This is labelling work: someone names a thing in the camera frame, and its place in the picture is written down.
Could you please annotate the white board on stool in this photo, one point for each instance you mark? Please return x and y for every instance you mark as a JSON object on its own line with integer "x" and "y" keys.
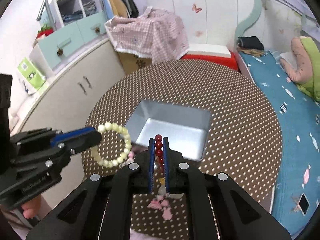
{"x": 208, "y": 50}

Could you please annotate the pink flower hair accessory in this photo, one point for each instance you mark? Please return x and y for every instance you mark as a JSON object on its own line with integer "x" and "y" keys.
{"x": 162, "y": 204}

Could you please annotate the green and white box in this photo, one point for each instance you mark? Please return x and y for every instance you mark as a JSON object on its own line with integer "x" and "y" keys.
{"x": 31, "y": 74}

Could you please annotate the blue patterned bed mattress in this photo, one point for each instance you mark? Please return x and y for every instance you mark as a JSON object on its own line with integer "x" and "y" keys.
{"x": 298, "y": 116}

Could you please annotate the dark folded clothes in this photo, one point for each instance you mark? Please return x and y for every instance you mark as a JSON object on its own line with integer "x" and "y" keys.
{"x": 250, "y": 46}

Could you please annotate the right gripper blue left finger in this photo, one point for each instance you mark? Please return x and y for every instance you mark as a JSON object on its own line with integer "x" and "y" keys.
{"x": 151, "y": 153}

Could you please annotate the left hand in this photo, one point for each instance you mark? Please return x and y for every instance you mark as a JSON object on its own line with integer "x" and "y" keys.
{"x": 32, "y": 207}

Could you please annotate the light blue drawer unit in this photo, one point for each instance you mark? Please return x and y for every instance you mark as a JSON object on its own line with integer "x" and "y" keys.
{"x": 65, "y": 41}

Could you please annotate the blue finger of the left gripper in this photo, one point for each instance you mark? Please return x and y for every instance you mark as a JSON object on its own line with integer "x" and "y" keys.
{"x": 64, "y": 136}
{"x": 83, "y": 142}

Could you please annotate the silver metal tin box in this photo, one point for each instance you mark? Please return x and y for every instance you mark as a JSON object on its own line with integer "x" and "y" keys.
{"x": 185, "y": 127}

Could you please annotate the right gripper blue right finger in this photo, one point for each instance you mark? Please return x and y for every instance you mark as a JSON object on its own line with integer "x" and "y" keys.
{"x": 165, "y": 162}

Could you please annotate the white cubby shelf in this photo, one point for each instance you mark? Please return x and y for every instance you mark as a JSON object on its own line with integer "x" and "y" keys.
{"x": 68, "y": 11}

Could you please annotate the brown cardboard box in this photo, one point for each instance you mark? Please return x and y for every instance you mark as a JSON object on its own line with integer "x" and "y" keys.
{"x": 132, "y": 63}

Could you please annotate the pink and green pillow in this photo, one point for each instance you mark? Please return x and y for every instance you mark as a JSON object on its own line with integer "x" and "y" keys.
{"x": 302, "y": 65}

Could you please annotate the pink checkered cloth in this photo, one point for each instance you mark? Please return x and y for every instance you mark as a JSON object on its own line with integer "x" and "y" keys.
{"x": 157, "y": 34}

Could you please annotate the hanging clothes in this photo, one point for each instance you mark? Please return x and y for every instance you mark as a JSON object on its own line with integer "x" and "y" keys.
{"x": 122, "y": 8}

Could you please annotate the brown polka dot tablecloth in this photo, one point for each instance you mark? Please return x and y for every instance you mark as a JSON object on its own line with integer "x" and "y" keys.
{"x": 244, "y": 138}

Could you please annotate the beige curved cabinet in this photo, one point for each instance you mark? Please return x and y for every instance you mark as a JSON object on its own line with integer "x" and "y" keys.
{"x": 67, "y": 100}

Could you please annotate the smartphone on bed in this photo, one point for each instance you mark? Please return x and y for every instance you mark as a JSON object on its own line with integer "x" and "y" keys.
{"x": 303, "y": 204}

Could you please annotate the silver metal railing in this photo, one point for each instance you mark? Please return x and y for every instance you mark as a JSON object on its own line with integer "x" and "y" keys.
{"x": 45, "y": 6}

